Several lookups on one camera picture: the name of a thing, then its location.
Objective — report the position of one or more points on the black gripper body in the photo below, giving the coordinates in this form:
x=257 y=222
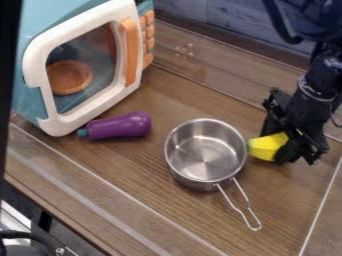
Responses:
x=305 y=116

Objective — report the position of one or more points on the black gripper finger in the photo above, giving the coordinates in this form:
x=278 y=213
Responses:
x=292 y=147
x=273 y=123

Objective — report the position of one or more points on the yellow toy banana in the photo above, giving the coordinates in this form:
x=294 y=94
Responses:
x=264 y=147

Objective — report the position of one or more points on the silver pot with wire handle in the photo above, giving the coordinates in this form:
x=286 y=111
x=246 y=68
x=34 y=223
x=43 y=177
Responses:
x=206 y=152

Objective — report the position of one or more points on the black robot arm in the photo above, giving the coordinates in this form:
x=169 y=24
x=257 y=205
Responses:
x=314 y=20

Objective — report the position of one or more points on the purple toy eggplant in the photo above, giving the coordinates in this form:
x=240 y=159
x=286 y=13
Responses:
x=129 y=125

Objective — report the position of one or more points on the clear acrylic barrier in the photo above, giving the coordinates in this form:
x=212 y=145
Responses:
x=65 y=176

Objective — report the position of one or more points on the blue toy microwave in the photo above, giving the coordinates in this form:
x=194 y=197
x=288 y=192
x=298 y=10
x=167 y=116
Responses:
x=106 y=33

